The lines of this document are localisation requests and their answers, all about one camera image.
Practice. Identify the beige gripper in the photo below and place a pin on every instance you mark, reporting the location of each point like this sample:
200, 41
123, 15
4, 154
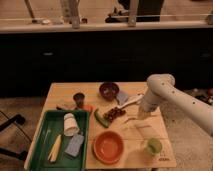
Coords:
142, 114

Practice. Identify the silver metal fork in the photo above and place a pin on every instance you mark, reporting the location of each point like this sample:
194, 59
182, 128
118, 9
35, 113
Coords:
129, 119

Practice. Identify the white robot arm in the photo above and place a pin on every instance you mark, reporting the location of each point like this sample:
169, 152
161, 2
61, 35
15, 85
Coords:
161, 88

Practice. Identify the dark maroon bowl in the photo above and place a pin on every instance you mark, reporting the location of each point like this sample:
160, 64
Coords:
108, 90

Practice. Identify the orange red bowl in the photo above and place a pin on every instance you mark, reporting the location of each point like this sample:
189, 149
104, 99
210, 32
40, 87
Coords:
108, 147

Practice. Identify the white serving spoon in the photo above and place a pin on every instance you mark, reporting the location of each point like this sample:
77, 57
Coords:
132, 100

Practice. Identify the grey cloth piece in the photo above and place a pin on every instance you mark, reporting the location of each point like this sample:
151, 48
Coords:
122, 97

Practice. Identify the brown grape bunch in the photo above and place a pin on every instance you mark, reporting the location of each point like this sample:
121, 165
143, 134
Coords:
114, 113

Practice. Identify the wooden folding table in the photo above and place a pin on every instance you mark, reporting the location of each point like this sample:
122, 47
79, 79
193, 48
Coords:
134, 133

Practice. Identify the green lidded cup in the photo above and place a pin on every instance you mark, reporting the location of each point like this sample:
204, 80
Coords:
153, 146

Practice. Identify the green chili pepper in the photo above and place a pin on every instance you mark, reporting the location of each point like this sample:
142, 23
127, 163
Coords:
100, 119

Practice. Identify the orange carrot toy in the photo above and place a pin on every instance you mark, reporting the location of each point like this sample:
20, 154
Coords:
88, 108

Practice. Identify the small dark cup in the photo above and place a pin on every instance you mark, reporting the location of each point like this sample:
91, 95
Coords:
79, 99

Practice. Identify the blue grey sponge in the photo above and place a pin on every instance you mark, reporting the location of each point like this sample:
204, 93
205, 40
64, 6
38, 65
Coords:
74, 145

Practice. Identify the white paper cup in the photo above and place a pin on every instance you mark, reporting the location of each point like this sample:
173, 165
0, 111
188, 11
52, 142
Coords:
70, 125

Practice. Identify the green plastic tray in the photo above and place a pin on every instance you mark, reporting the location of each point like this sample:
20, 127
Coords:
51, 126

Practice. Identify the black chair base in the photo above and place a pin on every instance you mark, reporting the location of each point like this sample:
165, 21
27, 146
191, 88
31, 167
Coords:
12, 132

